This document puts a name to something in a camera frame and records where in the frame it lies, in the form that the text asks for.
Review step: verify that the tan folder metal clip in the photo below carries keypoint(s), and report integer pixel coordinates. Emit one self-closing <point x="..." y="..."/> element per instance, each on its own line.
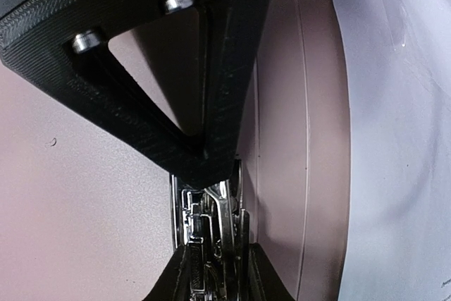
<point x="213" y="226"/>

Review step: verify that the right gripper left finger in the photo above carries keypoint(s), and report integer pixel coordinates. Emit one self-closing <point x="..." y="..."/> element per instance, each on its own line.
<point x="174" y="282"/>

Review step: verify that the printed paper sheet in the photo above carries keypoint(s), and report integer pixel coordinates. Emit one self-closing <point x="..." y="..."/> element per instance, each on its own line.
<point x="397" y="56"/>

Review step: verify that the tan brown folder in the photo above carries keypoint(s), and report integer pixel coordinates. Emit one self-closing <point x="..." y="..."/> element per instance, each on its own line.
<point x="84" y="216"/>

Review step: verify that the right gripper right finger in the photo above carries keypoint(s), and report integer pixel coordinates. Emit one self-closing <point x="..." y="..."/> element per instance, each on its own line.
<point x="264" y="282"/>

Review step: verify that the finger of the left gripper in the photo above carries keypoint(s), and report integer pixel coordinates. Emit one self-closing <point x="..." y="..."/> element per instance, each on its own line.
<point x="61" y="47"/>

